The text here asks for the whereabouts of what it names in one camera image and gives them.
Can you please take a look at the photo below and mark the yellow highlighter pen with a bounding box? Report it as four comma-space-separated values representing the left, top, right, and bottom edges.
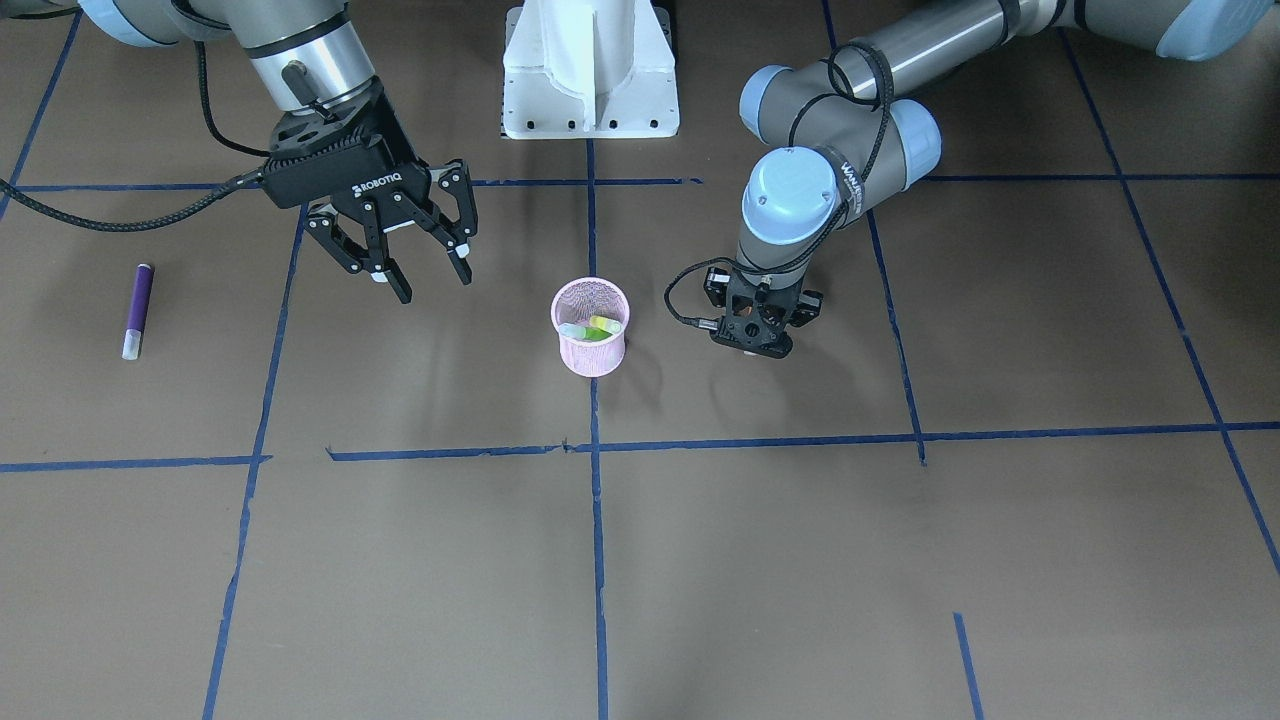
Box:
588, 315, 625, 336

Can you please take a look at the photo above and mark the pink mesh pen holder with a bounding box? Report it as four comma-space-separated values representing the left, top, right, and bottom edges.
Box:
550, 275, 630, 378

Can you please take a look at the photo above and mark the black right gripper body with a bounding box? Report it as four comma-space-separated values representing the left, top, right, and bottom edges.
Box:
261, 78, 433, 213

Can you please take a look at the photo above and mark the green highlighter pen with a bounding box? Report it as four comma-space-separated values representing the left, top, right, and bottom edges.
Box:
556, 323, 612, 343

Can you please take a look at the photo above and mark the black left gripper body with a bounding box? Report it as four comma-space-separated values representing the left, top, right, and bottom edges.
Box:
703, 266, 824, 359

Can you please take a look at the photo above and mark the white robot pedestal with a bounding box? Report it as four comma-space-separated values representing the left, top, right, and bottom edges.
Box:
500, 1, 681, 141

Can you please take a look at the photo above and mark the purple marker pen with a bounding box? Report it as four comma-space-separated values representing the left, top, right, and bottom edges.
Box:
122, 263, 155, 361

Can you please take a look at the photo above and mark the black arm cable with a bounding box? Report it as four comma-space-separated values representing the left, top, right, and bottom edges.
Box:
664, 42, 893, 331

